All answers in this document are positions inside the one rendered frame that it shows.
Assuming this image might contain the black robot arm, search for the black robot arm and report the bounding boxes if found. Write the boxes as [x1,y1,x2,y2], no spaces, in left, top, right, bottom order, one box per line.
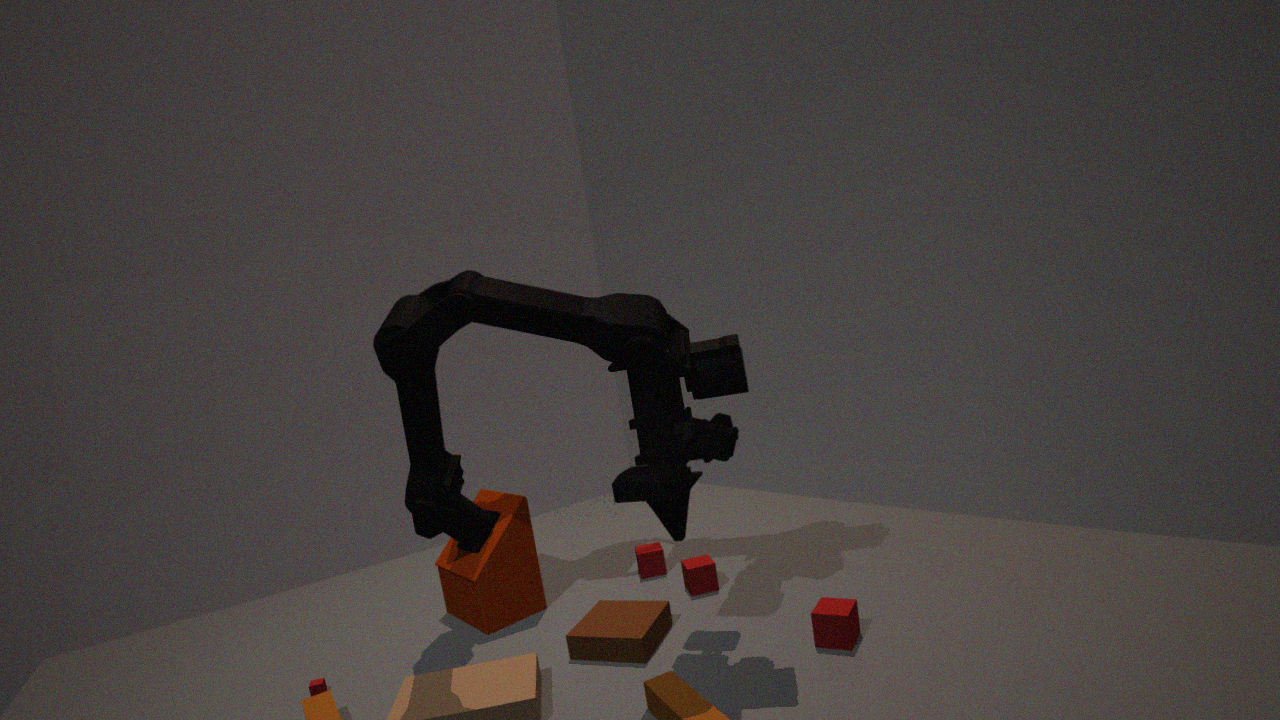
[374,270,748,553]

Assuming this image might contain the orange long rectangular bar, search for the orange long rectangular bar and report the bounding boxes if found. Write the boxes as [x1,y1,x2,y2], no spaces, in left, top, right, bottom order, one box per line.
[644,671,730,720]
[302,691,340,720]

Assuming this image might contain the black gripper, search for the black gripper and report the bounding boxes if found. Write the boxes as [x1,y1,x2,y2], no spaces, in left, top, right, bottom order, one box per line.
[612,402,714,541]

